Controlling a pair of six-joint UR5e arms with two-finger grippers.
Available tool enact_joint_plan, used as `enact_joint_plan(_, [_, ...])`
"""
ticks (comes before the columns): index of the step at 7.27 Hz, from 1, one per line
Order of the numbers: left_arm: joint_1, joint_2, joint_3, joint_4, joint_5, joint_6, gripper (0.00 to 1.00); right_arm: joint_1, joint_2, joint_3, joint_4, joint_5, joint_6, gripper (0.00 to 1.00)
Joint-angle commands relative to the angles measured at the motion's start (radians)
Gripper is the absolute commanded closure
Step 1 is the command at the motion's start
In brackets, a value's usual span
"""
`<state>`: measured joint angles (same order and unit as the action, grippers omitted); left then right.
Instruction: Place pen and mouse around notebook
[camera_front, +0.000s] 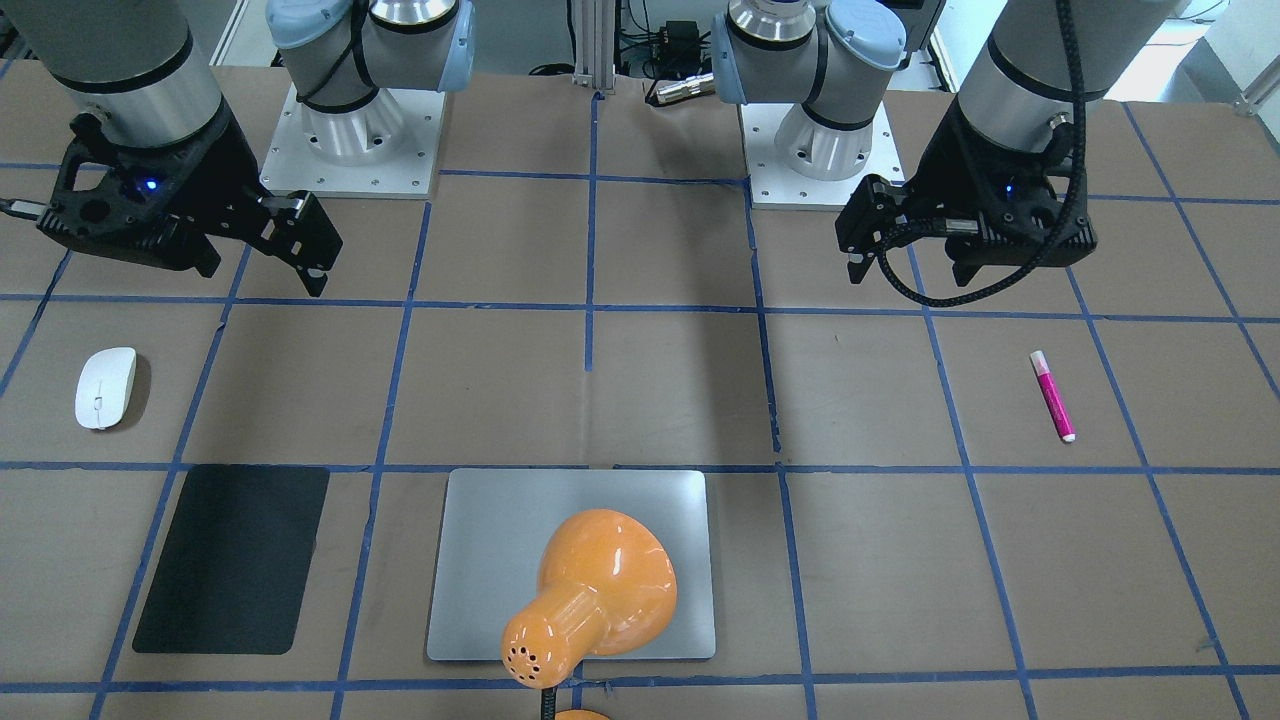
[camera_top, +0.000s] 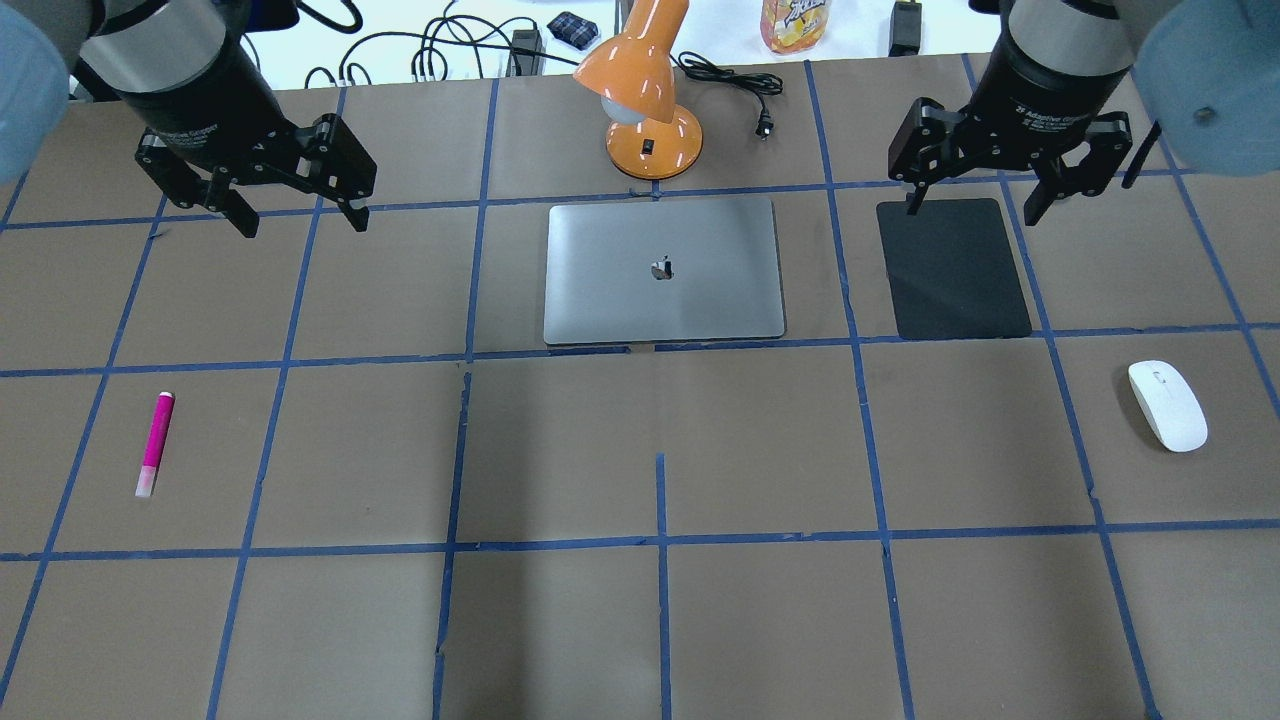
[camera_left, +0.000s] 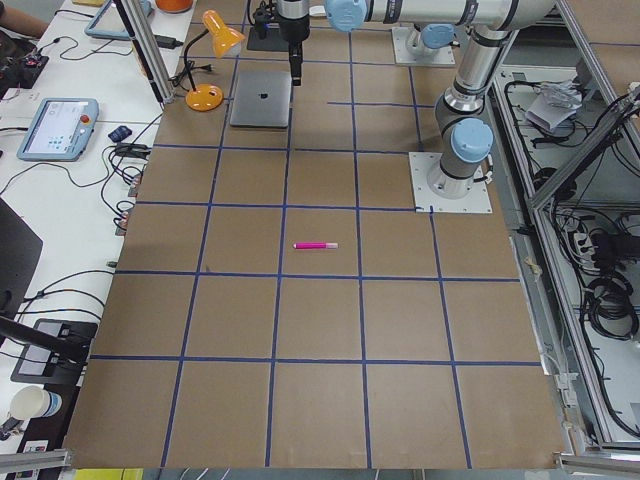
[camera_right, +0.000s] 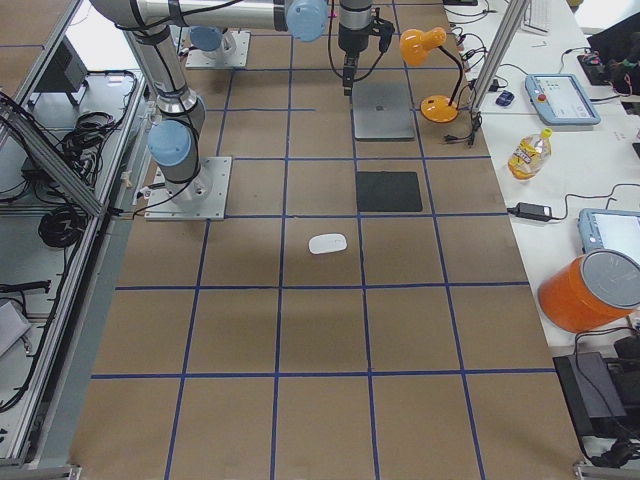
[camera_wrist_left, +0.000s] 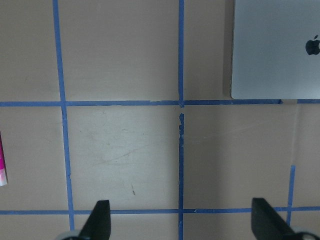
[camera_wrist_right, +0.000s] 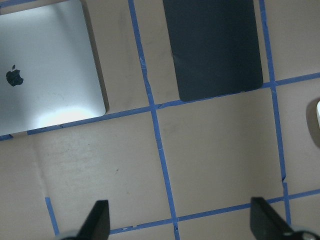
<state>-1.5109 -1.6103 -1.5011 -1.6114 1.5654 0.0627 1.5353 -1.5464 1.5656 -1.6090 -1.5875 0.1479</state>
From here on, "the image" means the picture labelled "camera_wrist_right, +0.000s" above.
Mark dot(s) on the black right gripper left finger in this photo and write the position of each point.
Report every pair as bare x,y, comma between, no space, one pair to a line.
97,224

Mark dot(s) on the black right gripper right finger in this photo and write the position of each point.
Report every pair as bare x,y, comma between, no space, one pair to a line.
265,222

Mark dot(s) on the black mousepad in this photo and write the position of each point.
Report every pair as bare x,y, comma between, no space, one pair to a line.
215,47

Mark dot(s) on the white computer mouse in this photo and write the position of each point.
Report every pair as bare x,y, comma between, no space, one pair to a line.
318,113

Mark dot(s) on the silver laptop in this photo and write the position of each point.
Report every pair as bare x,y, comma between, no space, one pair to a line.
48,70

